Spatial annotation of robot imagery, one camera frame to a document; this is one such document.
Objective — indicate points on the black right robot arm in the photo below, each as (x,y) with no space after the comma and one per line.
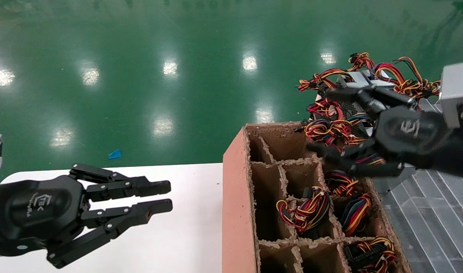
(459,155)

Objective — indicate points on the grey perforated power supply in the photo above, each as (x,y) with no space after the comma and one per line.
(353,110)

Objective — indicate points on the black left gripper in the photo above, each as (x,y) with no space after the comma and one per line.
(34,212)

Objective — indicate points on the clear plastic grid tray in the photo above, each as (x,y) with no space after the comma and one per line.
(436,227)

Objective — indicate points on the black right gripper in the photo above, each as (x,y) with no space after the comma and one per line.
(410,132)

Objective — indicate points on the brown cardboard divider box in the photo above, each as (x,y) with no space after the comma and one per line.
(237,212)

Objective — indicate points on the large grey metal power supply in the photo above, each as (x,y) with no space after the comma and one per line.
(391,184)

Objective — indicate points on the blue scrap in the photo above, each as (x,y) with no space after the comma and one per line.
(115,154)

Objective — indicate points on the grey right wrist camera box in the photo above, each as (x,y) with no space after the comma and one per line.
(457,91)

